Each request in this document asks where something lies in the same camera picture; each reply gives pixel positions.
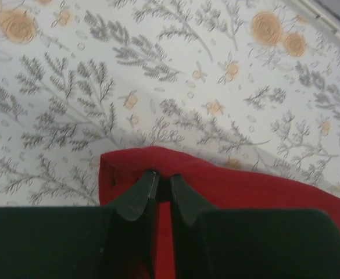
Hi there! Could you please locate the aluminium frame rail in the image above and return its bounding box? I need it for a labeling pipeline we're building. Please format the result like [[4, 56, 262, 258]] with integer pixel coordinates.
[[284, 1, 340, 40]]

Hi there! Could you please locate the floral patterned table mat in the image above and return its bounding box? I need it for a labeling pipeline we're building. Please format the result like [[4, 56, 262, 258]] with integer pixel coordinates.
[[0, 1, 340, 206]]

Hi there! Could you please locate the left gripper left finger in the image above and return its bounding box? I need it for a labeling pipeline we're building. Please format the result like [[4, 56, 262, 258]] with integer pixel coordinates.
[[0, 171, 160, 278]]

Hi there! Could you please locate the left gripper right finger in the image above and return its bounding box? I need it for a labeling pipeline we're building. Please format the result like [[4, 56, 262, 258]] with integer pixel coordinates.
[[170, 175, 340, 278]]

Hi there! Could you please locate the red t-shirt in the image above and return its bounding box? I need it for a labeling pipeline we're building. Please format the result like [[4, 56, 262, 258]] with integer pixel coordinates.
[[98, 146, 340, 278]]

